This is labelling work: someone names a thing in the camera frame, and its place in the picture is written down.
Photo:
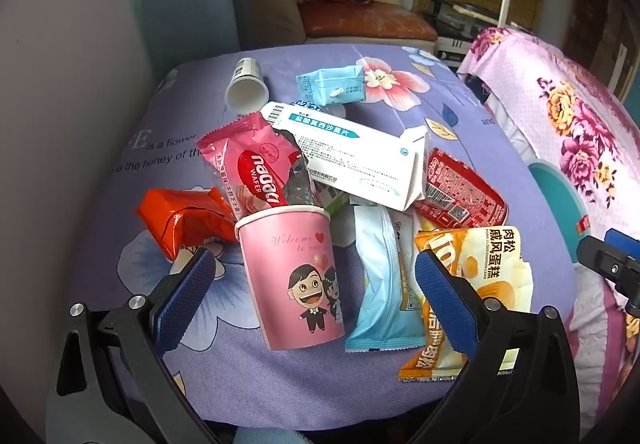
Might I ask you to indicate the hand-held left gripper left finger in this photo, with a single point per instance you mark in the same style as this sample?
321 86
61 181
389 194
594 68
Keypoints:
185 299

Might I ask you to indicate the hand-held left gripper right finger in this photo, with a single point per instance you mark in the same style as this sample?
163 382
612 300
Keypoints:
445 304

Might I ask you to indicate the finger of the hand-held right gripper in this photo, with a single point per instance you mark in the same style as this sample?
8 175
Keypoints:
607 264

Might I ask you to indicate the light blue snack packet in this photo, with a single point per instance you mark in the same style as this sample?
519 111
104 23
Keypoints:
380 284

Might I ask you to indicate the teal plastic basin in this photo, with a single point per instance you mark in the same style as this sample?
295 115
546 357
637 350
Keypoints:
555 199

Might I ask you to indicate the pink wafer wrapper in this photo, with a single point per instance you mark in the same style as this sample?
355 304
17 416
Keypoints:
250 163

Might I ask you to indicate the white medicine box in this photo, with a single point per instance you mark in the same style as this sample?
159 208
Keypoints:
350 153

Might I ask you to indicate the white barcode yogurt cup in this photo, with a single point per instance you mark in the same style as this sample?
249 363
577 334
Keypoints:
245 93

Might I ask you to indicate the yellow cake wrapper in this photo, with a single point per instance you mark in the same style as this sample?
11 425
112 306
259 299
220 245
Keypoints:
495 264

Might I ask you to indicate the orange foil wrapper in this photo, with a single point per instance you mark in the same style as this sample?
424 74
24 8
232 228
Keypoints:
180 219

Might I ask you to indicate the pink cartoon paper cup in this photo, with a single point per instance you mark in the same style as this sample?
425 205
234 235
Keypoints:
290 284

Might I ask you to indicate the red barcode wrapper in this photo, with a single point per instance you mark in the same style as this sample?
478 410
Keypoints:
455 189

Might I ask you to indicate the purple floral bed sheet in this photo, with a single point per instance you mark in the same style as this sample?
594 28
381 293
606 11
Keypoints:
280 384

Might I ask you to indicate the pink floral bed sheet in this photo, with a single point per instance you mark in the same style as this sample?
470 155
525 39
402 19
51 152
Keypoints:
550 73

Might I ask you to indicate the blue milk carton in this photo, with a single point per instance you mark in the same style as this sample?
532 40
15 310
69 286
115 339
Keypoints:
325 86

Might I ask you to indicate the black stereo device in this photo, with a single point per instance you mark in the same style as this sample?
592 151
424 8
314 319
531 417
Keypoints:
455 28

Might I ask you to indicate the orange leather cushion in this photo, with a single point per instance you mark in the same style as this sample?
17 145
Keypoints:
365 18

